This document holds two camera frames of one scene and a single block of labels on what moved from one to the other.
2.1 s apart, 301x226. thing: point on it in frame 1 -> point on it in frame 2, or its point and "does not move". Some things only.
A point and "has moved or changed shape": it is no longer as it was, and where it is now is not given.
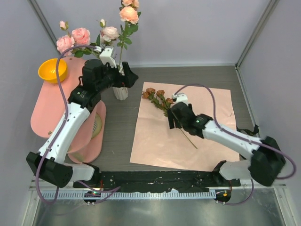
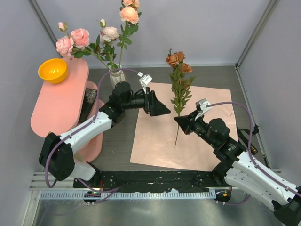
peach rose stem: x=128 y=13 does not move
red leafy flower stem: x=164 y=104 has moved or changed shape
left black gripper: x=131 y=77 -> x=152 y=106
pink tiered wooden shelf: x=48 y=111 does not move
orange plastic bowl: x=47 y=70 does not move
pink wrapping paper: x=154 y=144 does not move
